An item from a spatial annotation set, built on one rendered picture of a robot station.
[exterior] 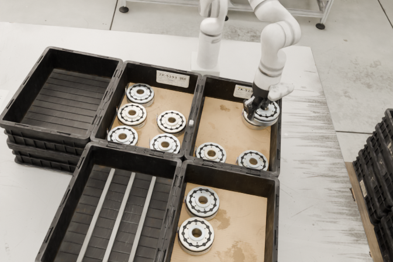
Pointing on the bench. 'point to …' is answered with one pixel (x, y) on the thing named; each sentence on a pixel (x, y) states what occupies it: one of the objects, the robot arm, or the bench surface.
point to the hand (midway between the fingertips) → (256, 113)
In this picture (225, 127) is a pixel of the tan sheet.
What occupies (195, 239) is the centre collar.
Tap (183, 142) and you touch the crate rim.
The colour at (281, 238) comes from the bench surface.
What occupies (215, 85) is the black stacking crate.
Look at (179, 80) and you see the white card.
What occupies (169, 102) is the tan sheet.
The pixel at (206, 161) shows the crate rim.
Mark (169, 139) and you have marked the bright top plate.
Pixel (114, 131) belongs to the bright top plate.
